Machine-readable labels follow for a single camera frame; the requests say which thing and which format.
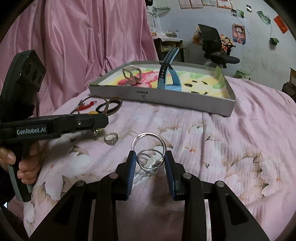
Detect wooden desk with clutter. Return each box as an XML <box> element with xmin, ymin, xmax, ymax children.
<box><xmin>152</xmin><ymin>31</ymin><xmax>185</xmax><ymax>62</ymax></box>

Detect black office chair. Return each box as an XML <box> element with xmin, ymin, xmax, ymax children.
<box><xmin>198</xmin><ymin>24</ymin><xmax>240</xmax><ymax>68</ymax></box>

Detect person's left hand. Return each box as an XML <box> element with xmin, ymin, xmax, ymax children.
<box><xmin>1</xmin><ymin>142</ymin><xmax>42</xmax><ymax>184</ymax></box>

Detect cartoon poster on wall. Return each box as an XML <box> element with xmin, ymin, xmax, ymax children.
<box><xmin>232</xmin><ymin>24</ymin><xmax>246</xmax><ymax>45</ymax></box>

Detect green wall hanger ornament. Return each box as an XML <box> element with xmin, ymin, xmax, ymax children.
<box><xmin>270</xmin><ymin>38</ymin><xmax>279</xmax><ymax>46</ymax></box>

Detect pink floral bed sheet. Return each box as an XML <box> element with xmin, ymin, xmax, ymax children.
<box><xmin>23</xmin><ymin>78</ymin><xmax>295</xmax><ymax>240</ymax></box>

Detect red paper on wall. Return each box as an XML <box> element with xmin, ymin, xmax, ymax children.
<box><xmin>273</xmin><ymin>15</ymin><xmax>288</xmax><ymax>34</ymax></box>

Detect blue black watch strap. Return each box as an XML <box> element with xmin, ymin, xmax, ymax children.
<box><xmin>157</xmin><ymin>47</ymin><xmax>183</xmax><ymax>91</ymax></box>

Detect pink satin curtain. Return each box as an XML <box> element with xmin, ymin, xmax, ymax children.
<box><xmin>1</xmin><ymin>1</ymin><xmax>158</xmax><ymax>115</ymax></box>

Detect brown hair tie with beads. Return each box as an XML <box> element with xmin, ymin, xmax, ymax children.
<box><xmin>77</xmin><ymin>95</ymin><xmax>123</xmax><ymax>136</ymax></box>

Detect large silver hoop bracelets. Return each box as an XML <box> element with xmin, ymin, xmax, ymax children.
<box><xmin>131</xmin><ymin>132</ymin><xmax>167</xmax><ymax>163</ymax></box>

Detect black fuzzy hair tie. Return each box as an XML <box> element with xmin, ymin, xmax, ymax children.
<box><xmin>95</xmin><ymin>96</ymin><xmax>123</xmax><ymax>117</ymax></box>

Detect green plastic stool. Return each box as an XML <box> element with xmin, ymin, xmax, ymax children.
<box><xmin>234</xmin><ymin>69</ymin><xmax>251</xmax><ymax>80</ymax></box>

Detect beige hair claw clip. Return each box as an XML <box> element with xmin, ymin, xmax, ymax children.
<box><xmin>122</xmin><ymin>65</ymin><xmax>142</xmax><ymax>86</ymax></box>

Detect small silver ring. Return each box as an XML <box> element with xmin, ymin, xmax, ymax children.
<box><xmin>103</xmin><ymin>132</ymin><xmax>120</xmax><ymax>146</ymax></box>

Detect small silver hoop with charm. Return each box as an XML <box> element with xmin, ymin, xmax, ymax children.
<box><xmin>137</xmin><ymin>149</ymin><xmax>164</xmax><ymax>175</ymax></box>

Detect black clip with red tassel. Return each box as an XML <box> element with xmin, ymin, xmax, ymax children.
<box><xmin>70</xmin><ymin>100</ymin><xmax>97</xmax><ymax>114</ymax></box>

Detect grey cardboard box lid tray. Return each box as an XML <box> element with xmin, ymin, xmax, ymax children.
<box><xmin>89</xmin><ymin>61</ymin><xmax>236</xmax><ymax>116</ymax></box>

